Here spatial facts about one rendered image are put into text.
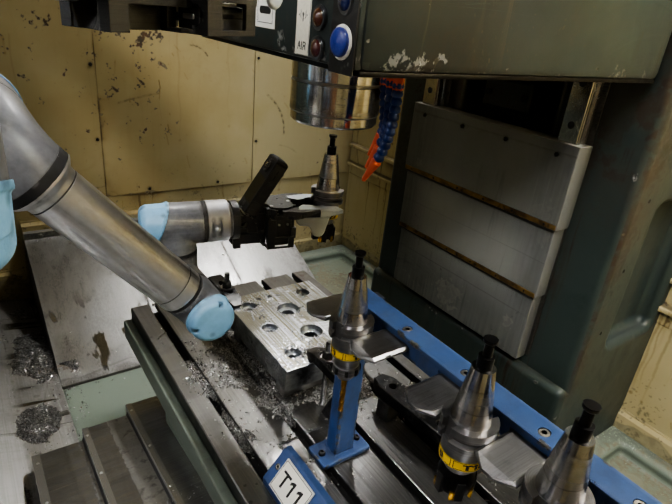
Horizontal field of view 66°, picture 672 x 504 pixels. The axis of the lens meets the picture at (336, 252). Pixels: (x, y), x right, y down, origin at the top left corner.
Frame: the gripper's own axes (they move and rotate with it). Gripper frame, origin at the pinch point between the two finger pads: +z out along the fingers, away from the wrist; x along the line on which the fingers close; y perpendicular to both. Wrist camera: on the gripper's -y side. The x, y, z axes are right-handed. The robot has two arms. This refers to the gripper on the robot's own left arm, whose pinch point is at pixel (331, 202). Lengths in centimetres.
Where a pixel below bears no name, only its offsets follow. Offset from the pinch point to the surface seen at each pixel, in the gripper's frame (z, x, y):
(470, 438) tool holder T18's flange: -8, 57, 5
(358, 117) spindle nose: -0.1, 8.0, -18.0
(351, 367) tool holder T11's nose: -10.6, 34.6, 11.8
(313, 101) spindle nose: -7.3, 5.3, -20.0
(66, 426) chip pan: -54, -24, 63
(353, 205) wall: 61, -109, 44
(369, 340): -9.8, 37.2, 5.6
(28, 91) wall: -57, -91, -5
